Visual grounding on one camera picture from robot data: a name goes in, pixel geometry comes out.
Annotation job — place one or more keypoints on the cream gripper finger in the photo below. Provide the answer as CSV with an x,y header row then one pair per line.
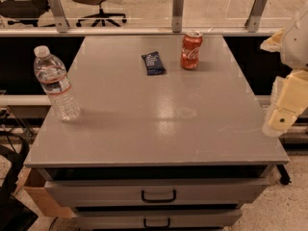
x,y
273,43
277,122

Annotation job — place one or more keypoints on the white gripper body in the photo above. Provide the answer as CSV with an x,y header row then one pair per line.
x,y
295,47

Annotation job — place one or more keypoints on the red coke can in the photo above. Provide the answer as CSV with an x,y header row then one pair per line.
x,y
191,44

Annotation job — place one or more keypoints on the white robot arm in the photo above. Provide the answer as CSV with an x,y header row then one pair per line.
x,y
293,52

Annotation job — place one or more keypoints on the clear plastic water bottle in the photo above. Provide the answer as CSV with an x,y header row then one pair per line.
x,y
52,76

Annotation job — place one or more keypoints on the upper grey drawer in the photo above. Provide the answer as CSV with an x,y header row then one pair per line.
x,y
103,193

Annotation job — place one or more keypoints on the grey drawer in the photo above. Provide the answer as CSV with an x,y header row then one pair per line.
x,y
103,193
120,220

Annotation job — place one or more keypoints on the dark blue snack bar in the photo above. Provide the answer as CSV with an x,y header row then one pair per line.
x,y
153,64

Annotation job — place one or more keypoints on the lower grey drawer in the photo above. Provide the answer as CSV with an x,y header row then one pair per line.
x,y
120,220

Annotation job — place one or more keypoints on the dark office chair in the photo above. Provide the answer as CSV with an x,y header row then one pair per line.
x,y
26,12

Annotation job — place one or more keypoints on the brown cardboard box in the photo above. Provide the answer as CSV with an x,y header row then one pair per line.
x,y
30,181

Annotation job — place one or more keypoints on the right grey metal bracket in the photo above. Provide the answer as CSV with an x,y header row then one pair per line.
x,y
253,22

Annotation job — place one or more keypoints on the grey metal bracket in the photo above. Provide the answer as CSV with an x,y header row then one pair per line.
x,y
253,22
177,15
58,14

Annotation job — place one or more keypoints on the middle grey metal bracket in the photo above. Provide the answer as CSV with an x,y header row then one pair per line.
x,y
177,15

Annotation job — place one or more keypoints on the black upper drawer handle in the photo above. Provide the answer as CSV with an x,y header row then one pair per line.
x,y
158,198

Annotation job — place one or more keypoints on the black drawer handle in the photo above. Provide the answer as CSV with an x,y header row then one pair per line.
x,y
158,198
156,223

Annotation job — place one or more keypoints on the black lower drawer handle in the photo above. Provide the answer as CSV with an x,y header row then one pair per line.
x,y
156,223

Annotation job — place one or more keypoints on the left grey metal bracket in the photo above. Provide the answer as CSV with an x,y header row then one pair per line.
x,y
58,14

